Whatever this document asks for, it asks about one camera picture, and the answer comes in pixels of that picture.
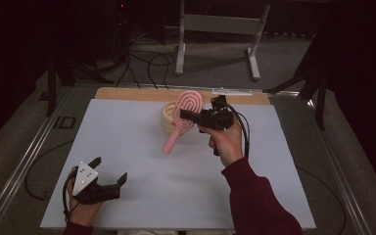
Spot aluminium floor rail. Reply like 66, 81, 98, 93
306, 99, 373, 235
0, 87, 74, 235

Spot person's right hand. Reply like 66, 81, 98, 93
199, 125, 245, 168

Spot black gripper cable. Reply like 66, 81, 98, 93
24, 140, 79, 223
219, 101, 348, 235

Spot grey metal stand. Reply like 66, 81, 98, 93
174, 0, 271, 81

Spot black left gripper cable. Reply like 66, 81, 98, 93
24, 140, 79, 223

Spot black floor cables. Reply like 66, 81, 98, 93
116, 38, 176, 90

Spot black tripod stand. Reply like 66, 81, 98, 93
38, 48, 116, 118
262, 32, 329, 131

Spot cream ribbed cup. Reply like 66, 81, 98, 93
161, 101, 190, 135

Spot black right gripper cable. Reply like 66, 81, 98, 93
219, 101, 348, 235

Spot pink hairbrush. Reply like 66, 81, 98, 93
161, 89, 206, 156

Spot pale blue table sheet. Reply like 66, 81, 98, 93
39, 98, 317, 230

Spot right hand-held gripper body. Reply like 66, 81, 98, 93
195, 87, 253, 131

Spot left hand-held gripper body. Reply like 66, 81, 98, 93
68, 161, 122, 206

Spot person's left hand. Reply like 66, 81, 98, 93
66, 169, 104, 227

